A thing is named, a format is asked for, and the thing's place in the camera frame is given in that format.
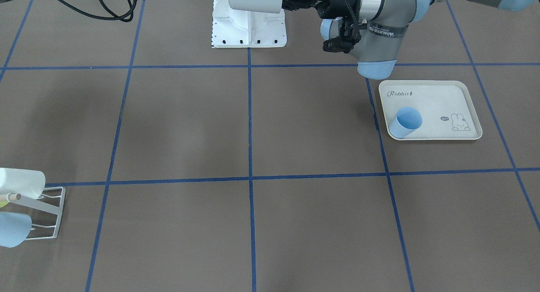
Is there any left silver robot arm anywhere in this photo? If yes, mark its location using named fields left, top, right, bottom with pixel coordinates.
left=282, top=0, right=537, bottom=80

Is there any white wire cup rack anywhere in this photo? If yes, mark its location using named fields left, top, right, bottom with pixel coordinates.
left=1, top=187, right=66, bottom=242

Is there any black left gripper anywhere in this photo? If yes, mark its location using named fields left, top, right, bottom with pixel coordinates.
left=282, top=0, right=361, bottom=20

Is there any cream plastic tray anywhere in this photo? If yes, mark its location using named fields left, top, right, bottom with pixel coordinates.
left=378, top=80, right=483, bottom=141

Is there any blue plastic cup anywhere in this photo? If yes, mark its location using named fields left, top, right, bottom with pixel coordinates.
left=388, top=107, right=424, bottom=139
left=0, top=211, right=32, bottom=248

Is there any white plastic cup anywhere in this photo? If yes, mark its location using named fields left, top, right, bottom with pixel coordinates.
left=0, top=168, right=46, bottom=199

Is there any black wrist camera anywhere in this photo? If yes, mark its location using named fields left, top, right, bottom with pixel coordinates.
left=320, top=18, right=366, bottom=54

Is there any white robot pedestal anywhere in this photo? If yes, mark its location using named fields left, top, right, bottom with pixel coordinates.
left=211, top=0, right=287, bottom=49

